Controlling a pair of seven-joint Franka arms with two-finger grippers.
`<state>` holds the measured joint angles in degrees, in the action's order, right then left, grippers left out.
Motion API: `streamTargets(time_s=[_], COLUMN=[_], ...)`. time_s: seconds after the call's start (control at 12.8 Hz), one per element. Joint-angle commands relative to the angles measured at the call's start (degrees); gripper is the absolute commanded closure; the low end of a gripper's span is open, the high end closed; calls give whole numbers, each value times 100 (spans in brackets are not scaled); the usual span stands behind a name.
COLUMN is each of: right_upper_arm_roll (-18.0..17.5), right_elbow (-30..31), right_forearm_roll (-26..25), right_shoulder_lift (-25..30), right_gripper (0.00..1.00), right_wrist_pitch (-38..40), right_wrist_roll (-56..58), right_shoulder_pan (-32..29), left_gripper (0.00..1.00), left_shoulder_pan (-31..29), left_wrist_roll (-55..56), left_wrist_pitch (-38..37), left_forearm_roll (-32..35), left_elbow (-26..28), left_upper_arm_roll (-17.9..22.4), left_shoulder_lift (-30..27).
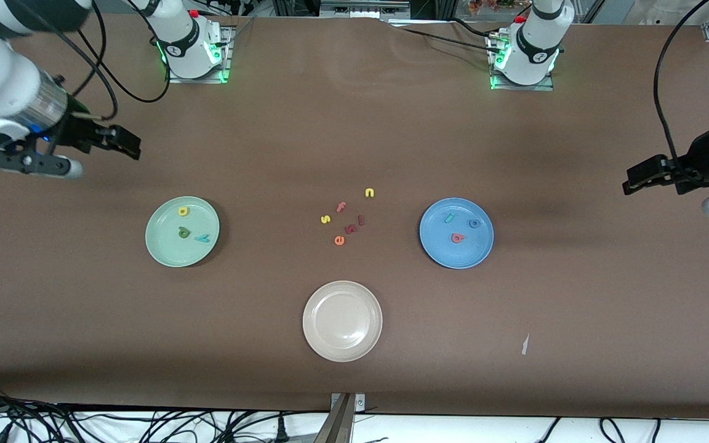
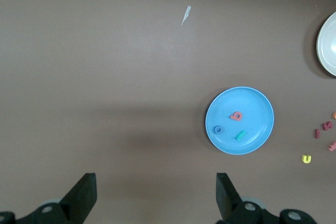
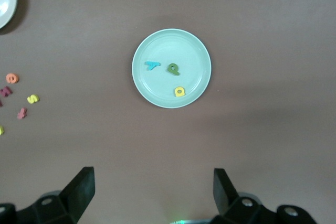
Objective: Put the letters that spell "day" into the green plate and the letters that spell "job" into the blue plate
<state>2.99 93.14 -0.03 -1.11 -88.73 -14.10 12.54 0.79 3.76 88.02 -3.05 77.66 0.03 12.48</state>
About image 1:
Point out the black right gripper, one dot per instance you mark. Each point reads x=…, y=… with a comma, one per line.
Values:
x=79, y=131

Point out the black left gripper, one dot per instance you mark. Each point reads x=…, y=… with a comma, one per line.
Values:
x=695, y=163

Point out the green foam letter a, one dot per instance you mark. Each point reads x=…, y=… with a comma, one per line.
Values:
x=184, y=232

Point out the teal foam letter y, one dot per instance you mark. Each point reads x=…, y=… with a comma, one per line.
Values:
x=202, y=238

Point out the green plate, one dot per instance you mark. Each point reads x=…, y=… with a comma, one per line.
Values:
x=167, y=246

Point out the white paper scrap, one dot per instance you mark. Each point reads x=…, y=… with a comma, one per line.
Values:
x=525, y=346

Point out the blue plate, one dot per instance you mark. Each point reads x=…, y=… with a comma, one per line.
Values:
x=447, y=249

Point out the orange flowers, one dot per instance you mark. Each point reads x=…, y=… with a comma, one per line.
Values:
x=490, y=5

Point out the grey power strip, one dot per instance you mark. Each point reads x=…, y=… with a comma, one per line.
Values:
x=364, y=9

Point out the beige plate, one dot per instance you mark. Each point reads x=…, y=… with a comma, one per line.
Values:
x=342, y=321

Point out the black power plug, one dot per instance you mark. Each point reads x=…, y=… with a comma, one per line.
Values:
x=281, y=431

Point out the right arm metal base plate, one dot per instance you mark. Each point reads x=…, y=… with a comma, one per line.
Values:
x=176, y=80

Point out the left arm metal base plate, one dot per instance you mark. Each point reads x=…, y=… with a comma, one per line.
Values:
x=545, y=88

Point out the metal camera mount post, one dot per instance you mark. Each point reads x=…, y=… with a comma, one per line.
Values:
x=339, y=424

